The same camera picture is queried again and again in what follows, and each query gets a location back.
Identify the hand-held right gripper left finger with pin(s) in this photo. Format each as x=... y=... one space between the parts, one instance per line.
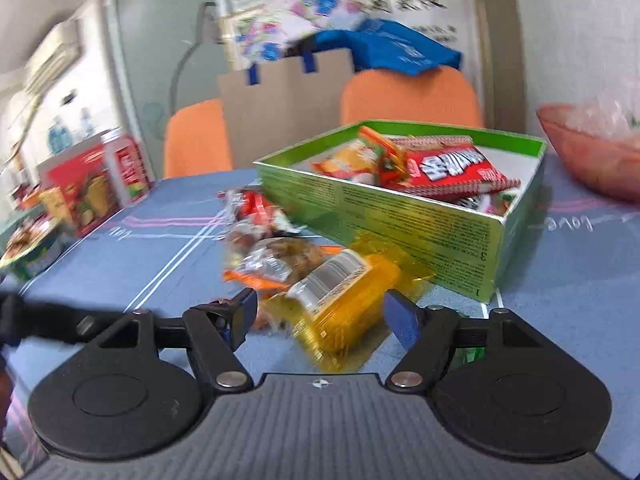
x=249 y=301

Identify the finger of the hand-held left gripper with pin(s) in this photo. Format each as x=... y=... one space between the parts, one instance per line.
x=45 y=320

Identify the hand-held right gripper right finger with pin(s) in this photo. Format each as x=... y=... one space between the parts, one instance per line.
x=400 y=315

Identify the clear yellow snack packet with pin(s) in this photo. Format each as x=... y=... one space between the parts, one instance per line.
x=345 y=305

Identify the green cardboard box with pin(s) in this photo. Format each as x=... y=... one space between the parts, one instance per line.
x=400 y=215

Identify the clear nut snack packet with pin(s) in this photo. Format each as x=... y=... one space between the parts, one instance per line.
x=285 y=262

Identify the instant noodle bowl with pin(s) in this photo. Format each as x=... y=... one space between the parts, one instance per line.
x=30 y=250

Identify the red clear snack packet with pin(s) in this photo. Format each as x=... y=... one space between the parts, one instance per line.
x=255 y=212

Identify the small yellow snack box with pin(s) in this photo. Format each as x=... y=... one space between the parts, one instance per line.
x=51 y=205

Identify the red printed box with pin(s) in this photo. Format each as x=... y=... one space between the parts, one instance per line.
x=80 y=185

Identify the red checkered snack packet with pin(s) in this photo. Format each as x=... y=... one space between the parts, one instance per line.
x=450 y=167

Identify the red and green snack packet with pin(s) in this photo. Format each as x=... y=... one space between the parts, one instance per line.
x=387 y=152

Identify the orange snack packet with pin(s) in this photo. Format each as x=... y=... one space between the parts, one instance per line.
x=345 y=160

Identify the blue checked tablecloth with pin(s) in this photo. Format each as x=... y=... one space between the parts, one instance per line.
x=565 y=280

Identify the orange chair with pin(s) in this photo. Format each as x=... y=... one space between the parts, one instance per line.
x=197 y=140
x=410 y=97

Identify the red and white carton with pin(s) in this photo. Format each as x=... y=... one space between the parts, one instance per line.
x=127 y=165

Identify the brown cardboard sheet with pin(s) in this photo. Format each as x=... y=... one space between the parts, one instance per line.
x=285 y=105

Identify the blue water bottle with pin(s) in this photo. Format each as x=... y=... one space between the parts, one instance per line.
x=87 y=122

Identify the pink plastic bowl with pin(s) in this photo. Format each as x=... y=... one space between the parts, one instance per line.
x=585 y=160

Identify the white air conditioner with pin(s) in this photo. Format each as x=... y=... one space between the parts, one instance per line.
x=52 y=57

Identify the blue tote bag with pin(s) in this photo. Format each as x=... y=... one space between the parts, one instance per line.
x=395 y=47

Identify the clear plastic bag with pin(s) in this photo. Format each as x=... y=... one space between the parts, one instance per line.
x=610 y=115

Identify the floral printed bag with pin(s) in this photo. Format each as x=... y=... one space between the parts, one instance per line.
x=300 y=15

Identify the white sign board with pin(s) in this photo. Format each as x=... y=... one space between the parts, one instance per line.
x=450 y=15

